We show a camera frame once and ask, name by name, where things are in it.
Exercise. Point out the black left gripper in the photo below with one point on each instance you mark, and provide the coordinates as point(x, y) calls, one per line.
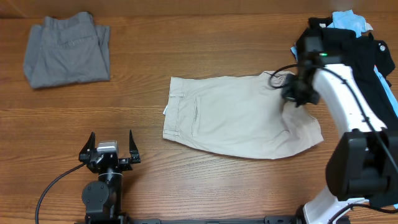
point(89, 146)

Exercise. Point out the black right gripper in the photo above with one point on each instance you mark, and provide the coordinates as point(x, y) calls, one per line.
point(287, 93)

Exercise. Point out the beige shorts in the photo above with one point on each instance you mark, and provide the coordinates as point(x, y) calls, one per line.
point(238, 116)

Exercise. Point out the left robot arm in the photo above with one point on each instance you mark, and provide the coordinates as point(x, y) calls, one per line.
point(103, 198)

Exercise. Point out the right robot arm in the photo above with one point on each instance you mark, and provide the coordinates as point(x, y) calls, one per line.
point(362, 171)

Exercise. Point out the black shirt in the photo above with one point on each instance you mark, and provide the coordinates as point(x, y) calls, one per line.
point(370, 60)

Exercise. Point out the light blue shirt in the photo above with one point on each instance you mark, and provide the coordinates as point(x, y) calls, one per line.
point(349, 20)

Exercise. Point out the folded grey shorts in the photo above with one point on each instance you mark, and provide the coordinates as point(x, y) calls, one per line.
point(69, 51)

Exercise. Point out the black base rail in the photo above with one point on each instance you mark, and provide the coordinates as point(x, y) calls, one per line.
point(266, 220)

